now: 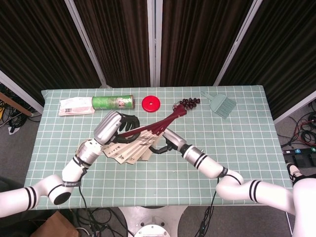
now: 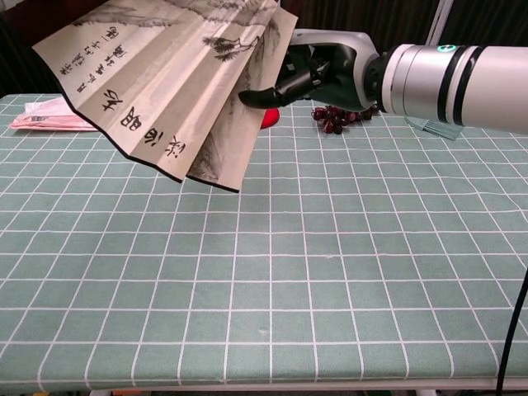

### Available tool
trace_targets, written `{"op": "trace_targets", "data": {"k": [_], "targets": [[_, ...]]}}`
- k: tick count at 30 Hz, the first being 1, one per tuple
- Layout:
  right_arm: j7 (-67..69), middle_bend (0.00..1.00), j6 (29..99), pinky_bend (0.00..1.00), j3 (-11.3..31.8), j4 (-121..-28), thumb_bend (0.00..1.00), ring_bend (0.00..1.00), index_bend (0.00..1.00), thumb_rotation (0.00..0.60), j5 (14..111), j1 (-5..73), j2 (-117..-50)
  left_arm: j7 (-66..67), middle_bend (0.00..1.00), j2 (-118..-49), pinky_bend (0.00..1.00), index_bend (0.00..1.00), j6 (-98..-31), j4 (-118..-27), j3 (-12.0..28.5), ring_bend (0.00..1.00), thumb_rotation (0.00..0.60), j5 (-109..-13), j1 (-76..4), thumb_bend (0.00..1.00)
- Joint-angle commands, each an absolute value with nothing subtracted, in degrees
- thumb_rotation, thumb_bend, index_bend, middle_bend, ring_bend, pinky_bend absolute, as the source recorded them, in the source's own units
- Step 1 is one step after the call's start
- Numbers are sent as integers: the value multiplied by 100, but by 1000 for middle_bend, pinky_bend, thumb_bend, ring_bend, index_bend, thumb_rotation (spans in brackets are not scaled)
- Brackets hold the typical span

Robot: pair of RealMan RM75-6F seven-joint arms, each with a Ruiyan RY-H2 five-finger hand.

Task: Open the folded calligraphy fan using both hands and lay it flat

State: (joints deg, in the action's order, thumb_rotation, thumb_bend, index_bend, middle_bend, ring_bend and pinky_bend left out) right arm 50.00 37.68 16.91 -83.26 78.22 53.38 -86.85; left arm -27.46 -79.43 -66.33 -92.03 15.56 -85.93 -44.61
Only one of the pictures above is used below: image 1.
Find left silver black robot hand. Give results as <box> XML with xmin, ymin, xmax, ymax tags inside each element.
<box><xmin>93</xmin><ymin>110</ymin><xmax>141</xmax><ymax>145</ymax></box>

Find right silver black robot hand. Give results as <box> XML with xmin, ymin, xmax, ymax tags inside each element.
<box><xmin>149</xmin><ymin>128</ymin><xmax>188</xmax><ymax>155</ymax></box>

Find paper folding fan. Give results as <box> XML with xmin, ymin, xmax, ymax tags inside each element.
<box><xmin>102</xmin><ymin>105</ymin><xmax>188</xmax><ymax>165</ymax></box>

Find green cylindrical snack can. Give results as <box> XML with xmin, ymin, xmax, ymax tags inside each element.
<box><xmin>91</xmin><ymin>94</ymin><xmax>135</xmax><ymax>112</ymax></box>

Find green checked tablecloth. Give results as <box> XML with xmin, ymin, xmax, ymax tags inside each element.
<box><xmin>24</xmin><ymin>85</ymin><xmax>293</xmax><ymax>210</ymax></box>

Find pink white plastic package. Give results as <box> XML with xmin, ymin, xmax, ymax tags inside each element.
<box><xmin>58</xmin><ymin>97</ymin><xmax>95</xmax><ymax>117</ymax></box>

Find dark red grape bunch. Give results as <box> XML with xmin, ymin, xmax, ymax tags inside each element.
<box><xmin>172</xmin><ymin>97</ymin><xmax>201</xmax><ymax>111</ymax></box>

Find red round plastic disc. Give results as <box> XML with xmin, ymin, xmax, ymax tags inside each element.
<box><xmin>141</xmin><ymin>95</ymin><xmax>161</xmax><ymax>112</ymax></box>

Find teal plastic hand brush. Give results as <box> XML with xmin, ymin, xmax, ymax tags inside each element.
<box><xmin>199</xmin><ymin>90</ymin><xmax>237</xmax><ymax>120</ymax></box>

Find dark pleated curtain panel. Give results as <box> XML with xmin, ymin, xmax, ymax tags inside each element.
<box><xmin>0</xmin><ymin>0</ymin><xmax>101</xmax><ymax>107</ymax></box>
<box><xmin>160</xmin><ymin>0</ymin><xmax>254</xmax><ymax>87</ymax></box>
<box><xmin>74</xmin><ymin>0</ymin><xmax>151</xmax><ymax>87</ymax></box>
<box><xmin>219</xmin><ymin>0</ymin><xmax>316</xmax><ymax>119</ymax></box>

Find brown wooden stick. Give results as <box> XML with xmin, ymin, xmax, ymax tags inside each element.
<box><xmin>0</xmin><ymin>92</ymin><xmax>33</xmax><ymax>117</ymax></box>

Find brown paper bag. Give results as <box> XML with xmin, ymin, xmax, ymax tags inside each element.
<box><xmin>29</xmin><ymin>211</ymin><xmax>79</xmax><ymax>237</ymax></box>

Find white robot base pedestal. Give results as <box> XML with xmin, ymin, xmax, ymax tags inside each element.
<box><xmin>118</xmin><ymin>205</ymin><xmax>189</xmax><ymax>237</ymax></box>

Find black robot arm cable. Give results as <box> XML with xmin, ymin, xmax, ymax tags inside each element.
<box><xmin>194</xmin><ymin>176</ymin><xmax>222</xmax><ymax>237</ymax></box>

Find white metal frame post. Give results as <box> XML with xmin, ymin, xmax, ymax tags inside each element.
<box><xmin>64</xmin><ymin>0</ymin><xmax>111</xmax><ymax>87</ymax></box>
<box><xmin>273</xmin><ymin>90</ymin><xmax>316</xmax><ymax>124</ymax></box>
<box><xmin>213</xmin><ymin>0</ymin><xmax>263</xmax><ymax>86</ymax></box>
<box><xmin>0</xmin><ymin>71</ymin><xmax>44</xmax><ymax>115</ymax></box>

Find tangled black floor cables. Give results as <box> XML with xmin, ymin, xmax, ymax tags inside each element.
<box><xmin>61</xmin><ymin>207</ymin><xmax>131</xmax><ymax>237</ymax></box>
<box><xmin>0</xmin><ymin>83</ymin><xmax>41</xmax><ymax>135</ymax></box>
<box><xmin>281</xmin><ymin>103</ymin><xmax>316</xmax><ymax>149</ymax></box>

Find white double frame post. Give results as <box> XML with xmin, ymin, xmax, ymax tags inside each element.
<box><xmin>147</xmin><ymin>0</ymin><xmax>163</xmax><ymax>87</ymax></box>

